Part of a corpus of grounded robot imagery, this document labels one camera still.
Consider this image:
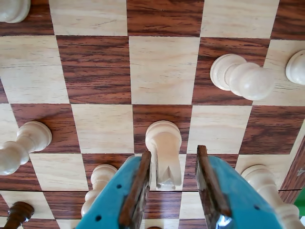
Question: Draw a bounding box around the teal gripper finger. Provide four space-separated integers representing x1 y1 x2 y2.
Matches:
75 149 153 229
194 145 285 229

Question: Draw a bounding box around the light wooden chess knight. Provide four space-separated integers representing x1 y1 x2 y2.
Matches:
144 120 183 191

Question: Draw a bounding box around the light wooden chess pawn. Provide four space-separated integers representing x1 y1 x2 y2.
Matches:
0 120 53 177
285 49 305 86
209 53 275 101
80 164 119 218

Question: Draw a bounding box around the light wooden chess king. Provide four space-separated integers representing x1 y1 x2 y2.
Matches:
0 0 31 24

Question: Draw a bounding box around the green plastic tray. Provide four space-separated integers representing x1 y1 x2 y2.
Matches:
292 190 305 212

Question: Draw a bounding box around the wooden folding chessboard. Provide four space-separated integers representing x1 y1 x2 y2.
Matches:
0 0 305 229

